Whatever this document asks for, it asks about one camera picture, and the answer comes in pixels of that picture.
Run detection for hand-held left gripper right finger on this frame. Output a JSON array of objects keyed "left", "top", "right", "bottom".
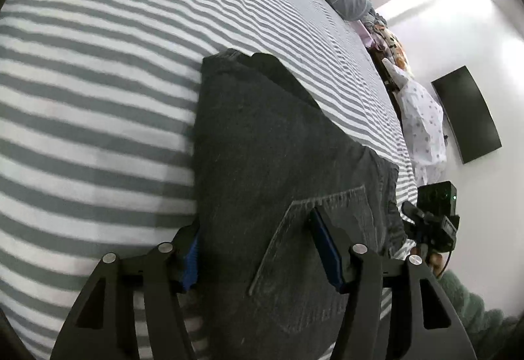
[{"left": 309, "top": 206, "right": 477, "bottom": 360}]

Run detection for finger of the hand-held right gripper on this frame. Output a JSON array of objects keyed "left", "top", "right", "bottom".
[{"left": 401, "top": 200, "right": 428, "bottom": 241}]

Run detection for white dotted cloth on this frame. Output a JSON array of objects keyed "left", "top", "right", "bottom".
[{"left": 387, "top": 65, "right": 448, "bottom": 184}]

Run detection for person's right hand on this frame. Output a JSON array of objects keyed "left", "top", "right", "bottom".
[{"left": 410, "top": 244, "right": 449, "bottom": 279}]

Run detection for dark grey denim pants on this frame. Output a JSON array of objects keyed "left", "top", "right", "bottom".
[{"left": 190, "top": 49, "right": 408, "bottom": 360}]

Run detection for pile of colourful clothes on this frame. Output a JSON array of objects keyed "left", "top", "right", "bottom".
[{"left": 356, "top": 10, "right": 410, "bottom": 74}]

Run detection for black wall screen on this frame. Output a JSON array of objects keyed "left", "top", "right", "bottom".
[{"left": 431, "top": 65, "right": 503, "bottom": 165}]

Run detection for grey white striped bed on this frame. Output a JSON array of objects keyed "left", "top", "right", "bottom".
[{"left": 0, "top": 0, "right": 416, "bottom": 360}]

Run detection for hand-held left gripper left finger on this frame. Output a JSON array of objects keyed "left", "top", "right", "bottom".
[{"left": 50, "top": 221, "right": 205, "bottom": 360}]

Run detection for person's right forearm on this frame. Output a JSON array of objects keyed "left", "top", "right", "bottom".
[{"left": 436, "top": 269, "right": 524, "bottom": 360}]

